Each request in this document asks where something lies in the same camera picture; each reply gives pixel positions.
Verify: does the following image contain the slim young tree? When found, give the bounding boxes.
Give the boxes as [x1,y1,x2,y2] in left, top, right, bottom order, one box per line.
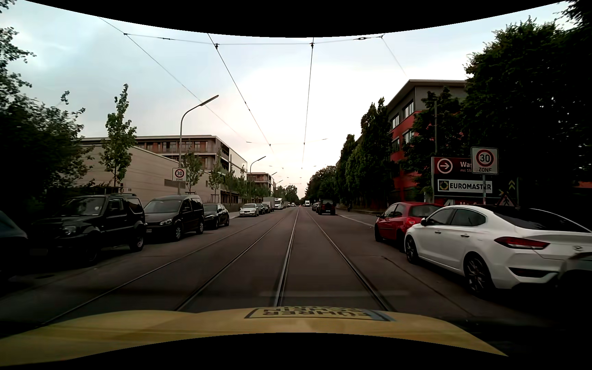
[99,84,137,188]

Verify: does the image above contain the red car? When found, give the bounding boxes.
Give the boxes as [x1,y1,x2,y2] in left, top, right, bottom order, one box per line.
[374,202,442,249]

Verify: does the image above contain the red and white billboard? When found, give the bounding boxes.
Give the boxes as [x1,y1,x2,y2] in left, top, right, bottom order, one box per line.
[431,156,497,205]

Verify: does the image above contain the car's own bonnet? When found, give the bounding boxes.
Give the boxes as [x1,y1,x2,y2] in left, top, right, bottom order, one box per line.
[0,307,507,370]

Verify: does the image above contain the beige building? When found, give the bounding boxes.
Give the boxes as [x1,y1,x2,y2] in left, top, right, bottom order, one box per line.
[72,139,214,204]

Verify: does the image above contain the overhead wires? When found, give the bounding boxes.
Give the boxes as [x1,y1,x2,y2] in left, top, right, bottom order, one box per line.
[98,17,410,170]

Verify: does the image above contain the row of parked cars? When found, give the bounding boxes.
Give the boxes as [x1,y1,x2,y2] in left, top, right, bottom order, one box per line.
[239,198,297,218]

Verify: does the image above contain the tram track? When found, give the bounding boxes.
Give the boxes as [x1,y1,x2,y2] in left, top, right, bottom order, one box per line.
[39,207,394,325]

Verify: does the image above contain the black off-road car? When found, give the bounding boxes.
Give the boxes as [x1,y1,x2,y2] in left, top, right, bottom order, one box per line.
[30,194,147,264]

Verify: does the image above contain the large dark tree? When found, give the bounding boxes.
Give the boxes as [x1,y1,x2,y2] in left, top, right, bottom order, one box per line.
[0,0,94,217]

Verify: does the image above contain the grey car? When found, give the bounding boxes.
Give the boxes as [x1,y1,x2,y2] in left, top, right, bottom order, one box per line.
[555,251,592,309]

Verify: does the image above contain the red and grey building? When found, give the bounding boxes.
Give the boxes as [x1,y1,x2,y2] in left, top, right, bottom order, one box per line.
[386,79,469,204]

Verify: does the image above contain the white car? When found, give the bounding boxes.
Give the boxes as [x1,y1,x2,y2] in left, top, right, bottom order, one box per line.
[404,205,592,298]

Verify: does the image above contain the row of young trees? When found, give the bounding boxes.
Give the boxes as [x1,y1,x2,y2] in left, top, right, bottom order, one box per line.
[182,151,271,204]

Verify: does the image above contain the grey asphalt road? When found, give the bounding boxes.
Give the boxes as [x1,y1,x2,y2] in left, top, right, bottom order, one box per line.
[0,207,559,335]

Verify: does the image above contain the distant building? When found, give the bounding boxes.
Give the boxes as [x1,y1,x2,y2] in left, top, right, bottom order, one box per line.
[247,172,276,198]

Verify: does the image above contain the lamp post with zone sign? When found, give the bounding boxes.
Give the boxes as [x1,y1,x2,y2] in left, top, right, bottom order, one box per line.
[172,95,220,196]

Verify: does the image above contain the large dark trees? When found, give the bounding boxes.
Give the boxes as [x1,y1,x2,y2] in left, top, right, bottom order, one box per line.
[404,0,592,217]

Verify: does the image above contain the speed zone road sign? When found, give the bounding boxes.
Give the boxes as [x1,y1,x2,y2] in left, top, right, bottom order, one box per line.
[471,146,499,206]

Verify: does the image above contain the black van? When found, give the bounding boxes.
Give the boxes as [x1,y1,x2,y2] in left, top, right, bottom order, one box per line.
[143,194,205,242]

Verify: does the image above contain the building with balconies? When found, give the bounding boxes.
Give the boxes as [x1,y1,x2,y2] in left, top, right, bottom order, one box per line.
[134,135,248,204]

